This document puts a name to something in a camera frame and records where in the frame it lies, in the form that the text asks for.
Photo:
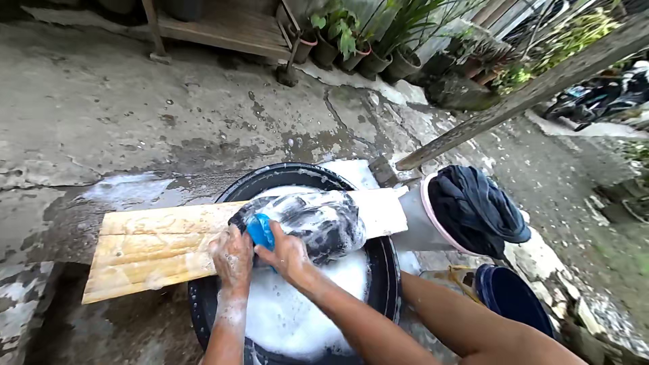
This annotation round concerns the person's right hand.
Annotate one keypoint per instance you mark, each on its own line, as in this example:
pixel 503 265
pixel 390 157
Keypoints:
pixel 291 253

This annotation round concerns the person's left hand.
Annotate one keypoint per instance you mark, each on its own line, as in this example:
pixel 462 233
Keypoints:
pixel 233 261

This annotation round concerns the person's left thumb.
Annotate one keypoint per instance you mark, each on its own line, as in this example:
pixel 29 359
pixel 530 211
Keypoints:
pixel 248 243

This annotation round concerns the person's left fingers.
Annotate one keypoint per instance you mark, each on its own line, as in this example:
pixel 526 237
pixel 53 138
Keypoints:
pixel 226 239

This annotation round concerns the person's right index finger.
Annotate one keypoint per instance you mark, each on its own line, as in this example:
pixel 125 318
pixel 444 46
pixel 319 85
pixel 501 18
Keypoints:
pixel 277 231

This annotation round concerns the person's right thumb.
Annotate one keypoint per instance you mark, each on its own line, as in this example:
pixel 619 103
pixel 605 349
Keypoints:
pixel 265 254

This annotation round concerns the blue scrubbing brush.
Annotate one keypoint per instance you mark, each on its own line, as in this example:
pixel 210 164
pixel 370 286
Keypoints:
pixel 260 231

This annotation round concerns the soapy dark garment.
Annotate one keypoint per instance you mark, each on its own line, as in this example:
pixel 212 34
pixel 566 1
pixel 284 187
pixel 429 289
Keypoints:
pixel 324 223

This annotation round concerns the person's left forearm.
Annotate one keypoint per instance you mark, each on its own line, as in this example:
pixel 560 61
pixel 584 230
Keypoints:
pixel 228 324

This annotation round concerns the person's right forearm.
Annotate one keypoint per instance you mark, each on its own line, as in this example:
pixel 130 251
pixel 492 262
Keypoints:
pixel 355 317

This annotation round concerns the wooden washing board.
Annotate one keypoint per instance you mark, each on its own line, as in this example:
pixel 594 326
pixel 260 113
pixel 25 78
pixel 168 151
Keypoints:
pixel 152 248

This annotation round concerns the large black basin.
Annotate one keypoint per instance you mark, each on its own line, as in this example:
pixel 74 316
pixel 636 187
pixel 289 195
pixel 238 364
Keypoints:
pixel 384 276

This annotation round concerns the grey concrete block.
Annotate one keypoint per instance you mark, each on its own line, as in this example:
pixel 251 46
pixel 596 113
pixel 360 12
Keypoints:
pixel 384 172

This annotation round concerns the grey bucket with pink rim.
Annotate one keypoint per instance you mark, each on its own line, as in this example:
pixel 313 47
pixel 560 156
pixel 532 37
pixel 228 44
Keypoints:
pixel 418 223

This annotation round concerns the pile of dark wet clothes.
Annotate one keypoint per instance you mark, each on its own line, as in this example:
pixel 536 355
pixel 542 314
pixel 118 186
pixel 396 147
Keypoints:
pixel 471 208

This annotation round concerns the row of potted plants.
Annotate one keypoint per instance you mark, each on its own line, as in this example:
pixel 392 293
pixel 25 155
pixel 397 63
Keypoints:
pixel 375 56

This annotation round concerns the wooden bench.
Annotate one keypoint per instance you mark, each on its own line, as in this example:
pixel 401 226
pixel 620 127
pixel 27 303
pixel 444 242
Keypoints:
pixel 223 30

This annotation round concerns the person's legs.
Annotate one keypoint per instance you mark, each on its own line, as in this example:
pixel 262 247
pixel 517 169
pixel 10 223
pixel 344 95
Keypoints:
pixel 471 324

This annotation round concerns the large grey rock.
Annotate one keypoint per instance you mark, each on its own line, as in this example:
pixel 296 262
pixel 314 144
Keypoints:
pixel 459 91

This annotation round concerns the dark blue bucket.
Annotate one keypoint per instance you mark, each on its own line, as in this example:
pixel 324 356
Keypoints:
pixel 517 301

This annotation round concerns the wooden pole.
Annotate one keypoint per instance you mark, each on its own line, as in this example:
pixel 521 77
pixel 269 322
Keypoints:
pixel 507 111

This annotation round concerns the parked motorcycle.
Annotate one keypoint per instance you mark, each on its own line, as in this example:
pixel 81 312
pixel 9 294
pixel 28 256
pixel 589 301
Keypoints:
pixel 598 96

